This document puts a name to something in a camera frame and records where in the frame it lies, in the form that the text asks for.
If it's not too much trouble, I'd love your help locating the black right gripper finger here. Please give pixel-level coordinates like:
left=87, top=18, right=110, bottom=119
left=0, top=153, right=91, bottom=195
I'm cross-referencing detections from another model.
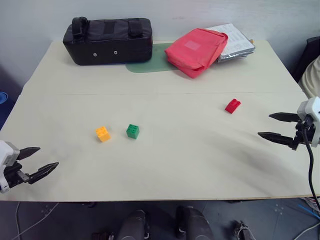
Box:
left=268, top=112, right=301, bottom=123
left=257, top=131, right=295, bottom=149

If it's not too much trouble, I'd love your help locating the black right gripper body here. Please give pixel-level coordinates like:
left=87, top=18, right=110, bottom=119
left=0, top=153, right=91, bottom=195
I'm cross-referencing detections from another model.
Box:
left=290, top=117, right=316, bottom=151

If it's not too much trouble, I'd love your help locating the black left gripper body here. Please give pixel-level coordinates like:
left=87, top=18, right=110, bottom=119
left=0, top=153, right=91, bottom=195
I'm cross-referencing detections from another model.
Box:
left=4, top=161, right=31, bottom=189

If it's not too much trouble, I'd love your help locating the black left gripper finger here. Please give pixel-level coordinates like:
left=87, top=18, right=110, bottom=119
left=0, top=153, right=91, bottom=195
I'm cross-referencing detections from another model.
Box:
left=27, top=161, right=60, bottom=185
left=18, top=146, right=41, bottom=162

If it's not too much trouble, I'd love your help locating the beige cushion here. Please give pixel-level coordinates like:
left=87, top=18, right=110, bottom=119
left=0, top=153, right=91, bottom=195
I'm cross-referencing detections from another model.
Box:
left=298, top=55, right=320, bottom=100

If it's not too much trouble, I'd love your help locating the red toy brick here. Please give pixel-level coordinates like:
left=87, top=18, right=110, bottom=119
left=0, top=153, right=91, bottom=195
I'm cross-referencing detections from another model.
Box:
left=224, top=98, right=243, bottom=114

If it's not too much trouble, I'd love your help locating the blue round object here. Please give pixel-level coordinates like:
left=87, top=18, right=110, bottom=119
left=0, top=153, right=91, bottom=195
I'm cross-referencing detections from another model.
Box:
left=0, top=91, right=9, bottom=110

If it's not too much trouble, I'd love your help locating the black chair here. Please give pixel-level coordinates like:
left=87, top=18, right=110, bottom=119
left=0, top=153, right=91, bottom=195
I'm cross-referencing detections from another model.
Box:
left=291, top=36, right=320, bottom=85

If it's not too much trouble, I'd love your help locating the orange toy brick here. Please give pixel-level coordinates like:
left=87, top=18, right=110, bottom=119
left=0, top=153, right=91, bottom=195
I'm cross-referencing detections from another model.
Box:
left=95, top=125, right=112, bottom=143

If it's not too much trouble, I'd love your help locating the silver foil bag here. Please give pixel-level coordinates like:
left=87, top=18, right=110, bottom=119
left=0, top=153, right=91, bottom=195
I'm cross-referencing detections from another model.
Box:
left=204, top=23, right=257, bottom=65

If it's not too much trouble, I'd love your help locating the green toy brick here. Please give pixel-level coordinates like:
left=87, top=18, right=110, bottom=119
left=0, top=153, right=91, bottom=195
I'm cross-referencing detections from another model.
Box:
left=126, top=123, right=140, bottom=139

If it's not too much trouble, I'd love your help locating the dark rounded robot leg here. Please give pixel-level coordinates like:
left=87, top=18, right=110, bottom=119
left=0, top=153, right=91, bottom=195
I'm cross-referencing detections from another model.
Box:
left=174, top=205, right=215, bottom=240
left=115, top=209, right=150, bottom=240

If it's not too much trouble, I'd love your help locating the red fabric pouch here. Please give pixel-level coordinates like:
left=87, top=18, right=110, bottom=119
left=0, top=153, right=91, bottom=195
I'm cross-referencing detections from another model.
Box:
left=164, top=28, right=229, bottom=79

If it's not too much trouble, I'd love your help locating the black padded bag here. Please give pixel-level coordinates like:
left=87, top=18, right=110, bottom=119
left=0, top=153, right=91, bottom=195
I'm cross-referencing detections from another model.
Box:
left=62, top=16, right=154, bottom=66

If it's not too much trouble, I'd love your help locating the green cutting mat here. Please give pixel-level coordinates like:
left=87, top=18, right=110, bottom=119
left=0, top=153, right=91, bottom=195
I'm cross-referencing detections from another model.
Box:
left=124, top=42, right=181, bottom=74

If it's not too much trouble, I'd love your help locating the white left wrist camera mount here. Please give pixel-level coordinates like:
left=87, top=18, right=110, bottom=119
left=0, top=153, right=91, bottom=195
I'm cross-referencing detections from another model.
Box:
left=0, top=139, right=20, bottom=194

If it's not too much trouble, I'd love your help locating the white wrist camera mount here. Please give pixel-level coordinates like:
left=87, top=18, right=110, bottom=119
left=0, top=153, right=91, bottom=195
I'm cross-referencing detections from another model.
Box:
left=296, top=96, right=320, bottom=147
left=0, top=139, right=20, bottom=194

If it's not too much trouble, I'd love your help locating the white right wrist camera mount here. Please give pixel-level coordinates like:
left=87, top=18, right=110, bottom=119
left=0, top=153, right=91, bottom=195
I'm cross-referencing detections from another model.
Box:
left=296, top=96, right=320, bottom=147

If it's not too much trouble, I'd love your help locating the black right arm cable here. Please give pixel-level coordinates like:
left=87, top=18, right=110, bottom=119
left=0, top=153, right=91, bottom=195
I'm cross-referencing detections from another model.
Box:
left=302, top=124, right=320, bottom=213

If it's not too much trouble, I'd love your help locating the white floor cable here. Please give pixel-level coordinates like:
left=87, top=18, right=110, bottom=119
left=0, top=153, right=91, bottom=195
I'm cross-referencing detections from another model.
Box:
left=9, top=201, right=60, bottom=240

